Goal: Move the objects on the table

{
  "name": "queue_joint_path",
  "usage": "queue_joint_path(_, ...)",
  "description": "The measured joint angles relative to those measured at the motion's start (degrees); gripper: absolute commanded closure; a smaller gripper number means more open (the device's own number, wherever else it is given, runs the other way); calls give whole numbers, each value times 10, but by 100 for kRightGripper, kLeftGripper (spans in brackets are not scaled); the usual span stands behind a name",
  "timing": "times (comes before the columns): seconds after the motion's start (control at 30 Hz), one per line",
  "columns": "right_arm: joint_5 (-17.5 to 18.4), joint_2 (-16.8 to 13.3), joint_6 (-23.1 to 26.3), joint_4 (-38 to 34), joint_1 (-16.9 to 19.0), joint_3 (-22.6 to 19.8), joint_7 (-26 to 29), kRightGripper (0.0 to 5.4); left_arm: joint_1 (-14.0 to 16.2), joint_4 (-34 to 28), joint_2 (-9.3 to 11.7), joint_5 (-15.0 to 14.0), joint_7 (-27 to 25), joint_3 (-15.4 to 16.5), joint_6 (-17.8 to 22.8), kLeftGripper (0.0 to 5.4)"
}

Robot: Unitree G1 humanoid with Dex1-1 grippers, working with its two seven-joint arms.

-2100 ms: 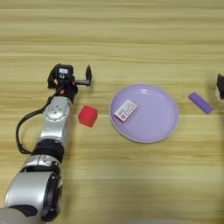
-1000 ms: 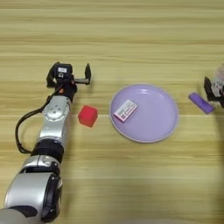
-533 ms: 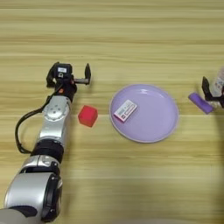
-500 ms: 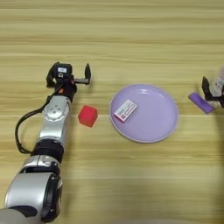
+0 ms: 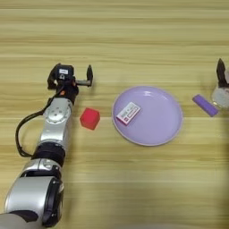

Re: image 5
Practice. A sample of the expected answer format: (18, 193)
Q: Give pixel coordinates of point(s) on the white and pink eraser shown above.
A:
(128, 113)

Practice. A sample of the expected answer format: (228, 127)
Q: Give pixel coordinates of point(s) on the small purple bar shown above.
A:
(205, 106)

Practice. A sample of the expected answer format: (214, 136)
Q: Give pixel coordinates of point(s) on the purple round plate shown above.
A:
(155, 122)

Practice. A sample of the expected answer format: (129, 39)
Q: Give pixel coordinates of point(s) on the red cube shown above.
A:
(89, 118)

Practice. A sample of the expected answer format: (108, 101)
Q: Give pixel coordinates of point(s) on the left gripper white-labelled black box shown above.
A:
(64, 72)

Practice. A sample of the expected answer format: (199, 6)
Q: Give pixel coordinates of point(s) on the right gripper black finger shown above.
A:
(221, 73)

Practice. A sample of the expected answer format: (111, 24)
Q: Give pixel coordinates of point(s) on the clear red-capped water bottle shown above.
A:
(222, 97)

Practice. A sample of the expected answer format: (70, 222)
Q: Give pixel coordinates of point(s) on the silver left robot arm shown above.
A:
(44, 149)

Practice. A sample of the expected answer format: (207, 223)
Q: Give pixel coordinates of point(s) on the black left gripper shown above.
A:
(68, 89)

